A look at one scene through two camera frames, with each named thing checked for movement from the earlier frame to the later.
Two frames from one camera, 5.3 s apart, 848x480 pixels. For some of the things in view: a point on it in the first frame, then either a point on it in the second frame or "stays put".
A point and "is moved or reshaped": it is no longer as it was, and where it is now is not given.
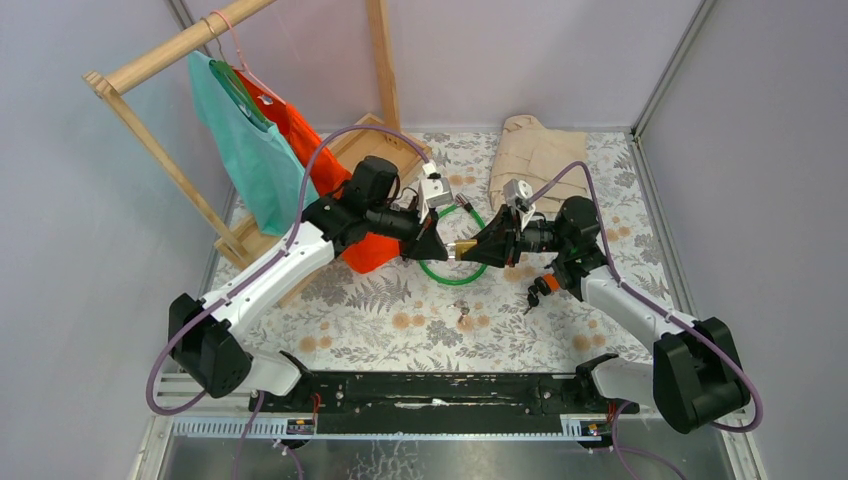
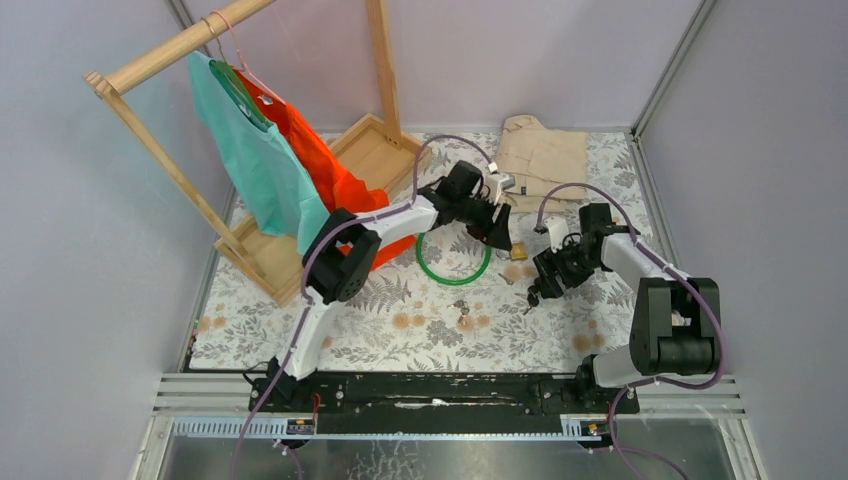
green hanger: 244,90 stays put
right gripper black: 500,243 -> 546,263
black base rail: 441,403 stays put
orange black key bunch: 544,285 stays put
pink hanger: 244,67 stays put
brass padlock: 461,246 is moved or reshaped
